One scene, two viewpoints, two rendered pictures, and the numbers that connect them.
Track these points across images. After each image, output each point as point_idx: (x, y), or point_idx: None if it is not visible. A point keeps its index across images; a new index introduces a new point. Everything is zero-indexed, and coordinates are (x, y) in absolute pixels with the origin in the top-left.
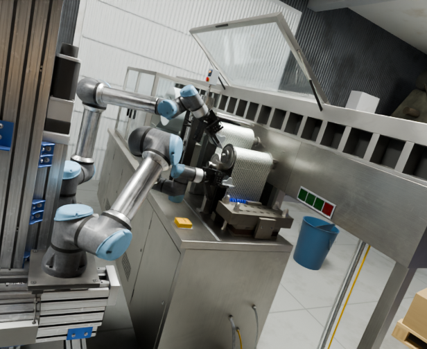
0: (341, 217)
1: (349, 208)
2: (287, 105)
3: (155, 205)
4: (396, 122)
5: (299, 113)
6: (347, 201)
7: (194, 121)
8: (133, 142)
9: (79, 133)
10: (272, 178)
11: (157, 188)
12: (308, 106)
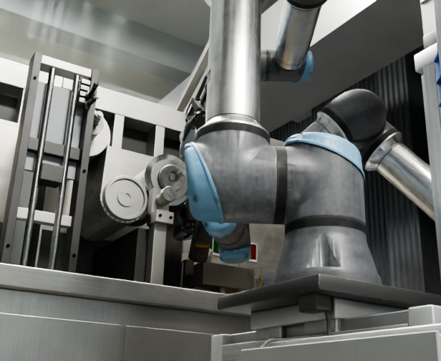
0: (268, 256)
1: (273, 242)
2: (114, 104)
3: (170, 296)
4: (283, 145)
5: (147, 122)
6: (268, 235)
7: (96, 96)
8: (383, 114)
9: (254, 58)
10: (127, 231)
11: (240, 233)
12: (162, 114)
